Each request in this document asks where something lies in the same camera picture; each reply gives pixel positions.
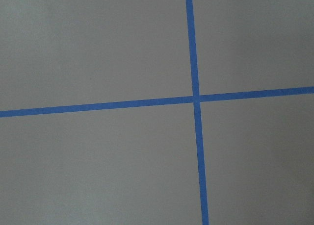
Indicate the blue tape line lengthwise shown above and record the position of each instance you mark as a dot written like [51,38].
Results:
[197,111]

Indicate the blue tape line crosswise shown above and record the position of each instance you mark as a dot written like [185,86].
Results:
[157,102]

